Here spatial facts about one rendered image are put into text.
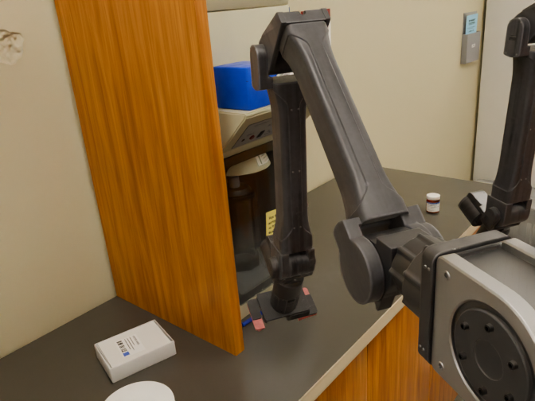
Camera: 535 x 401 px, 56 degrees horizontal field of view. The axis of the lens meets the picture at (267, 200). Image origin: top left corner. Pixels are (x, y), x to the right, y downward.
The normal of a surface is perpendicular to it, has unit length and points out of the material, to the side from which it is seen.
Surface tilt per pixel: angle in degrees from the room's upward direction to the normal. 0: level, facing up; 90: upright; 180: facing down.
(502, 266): 0
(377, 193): 44
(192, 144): 90
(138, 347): 0
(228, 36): 90
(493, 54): 90
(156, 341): 0
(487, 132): 90
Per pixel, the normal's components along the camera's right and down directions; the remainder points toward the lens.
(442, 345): -0.94, 0.18
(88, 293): 0.77, 0.18
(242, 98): -0.64, 0.32
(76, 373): -0.07, -0.93
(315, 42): 0.17, -0.44
